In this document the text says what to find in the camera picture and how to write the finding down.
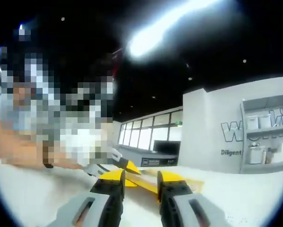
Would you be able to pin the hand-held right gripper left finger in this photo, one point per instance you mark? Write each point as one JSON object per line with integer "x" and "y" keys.
{"x": 84, "y": 212}

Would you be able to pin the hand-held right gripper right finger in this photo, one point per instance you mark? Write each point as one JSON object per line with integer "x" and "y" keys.
{"x": 191, "y": 212}

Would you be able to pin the yellow cardboard box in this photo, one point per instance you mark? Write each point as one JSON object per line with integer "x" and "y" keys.
{"x": 144, "y": 185}

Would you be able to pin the black cabinet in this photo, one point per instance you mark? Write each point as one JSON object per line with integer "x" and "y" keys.
{"x": 132, "y": 156}

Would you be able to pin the glass partition windows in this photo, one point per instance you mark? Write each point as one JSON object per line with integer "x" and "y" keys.
{"x": 146, "y": 134}

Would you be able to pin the black wristband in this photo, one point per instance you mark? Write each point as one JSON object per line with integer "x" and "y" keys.
{"x": 48, "y": 165}

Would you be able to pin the white storage bin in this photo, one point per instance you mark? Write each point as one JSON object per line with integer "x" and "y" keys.
{"x": 252, "y": 123}
{"x": 265, "y": 122}
{"x": 257, "y": 154}

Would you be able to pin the grey metal shelf rack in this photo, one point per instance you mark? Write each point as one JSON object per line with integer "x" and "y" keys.
{"x": 264, "y": 130}

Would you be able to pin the long ceiling light strip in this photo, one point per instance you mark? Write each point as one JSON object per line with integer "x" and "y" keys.
{"x": 160, "y": 28}

